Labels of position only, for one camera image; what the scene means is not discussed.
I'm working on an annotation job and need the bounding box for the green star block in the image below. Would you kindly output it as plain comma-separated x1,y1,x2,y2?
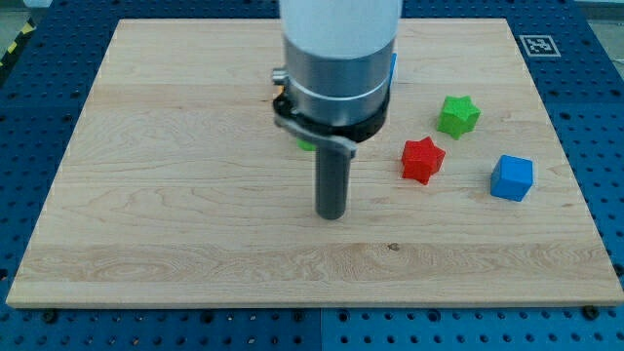
437,96,481,139

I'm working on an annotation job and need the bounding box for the blue block behind arm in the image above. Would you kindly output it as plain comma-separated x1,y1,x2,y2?
388,52,398,87

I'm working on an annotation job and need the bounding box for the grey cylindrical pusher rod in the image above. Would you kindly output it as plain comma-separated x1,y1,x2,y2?
315,147,351,220

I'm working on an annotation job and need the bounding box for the white fiducial marker tag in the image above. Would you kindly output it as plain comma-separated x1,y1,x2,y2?
520,34,561,58

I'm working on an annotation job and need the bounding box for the black tool mount with clamp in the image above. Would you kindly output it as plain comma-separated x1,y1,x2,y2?
272,86,390,158

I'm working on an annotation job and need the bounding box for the blue cube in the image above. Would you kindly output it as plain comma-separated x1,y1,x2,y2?
490,154,533,202

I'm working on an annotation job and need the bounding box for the green block behind arm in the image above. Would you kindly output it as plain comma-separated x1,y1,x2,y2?
296,139,316,151

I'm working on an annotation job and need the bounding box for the red star block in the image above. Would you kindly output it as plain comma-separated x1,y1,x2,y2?
401,136,446,185

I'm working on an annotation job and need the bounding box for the yellow black hazard tape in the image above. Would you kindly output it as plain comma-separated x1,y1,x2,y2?
1,18,37,69

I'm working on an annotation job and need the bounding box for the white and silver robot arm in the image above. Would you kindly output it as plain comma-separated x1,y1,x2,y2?
272,0,403,219

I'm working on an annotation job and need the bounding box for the wooden board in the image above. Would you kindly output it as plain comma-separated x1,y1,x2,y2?
7,19,623,309

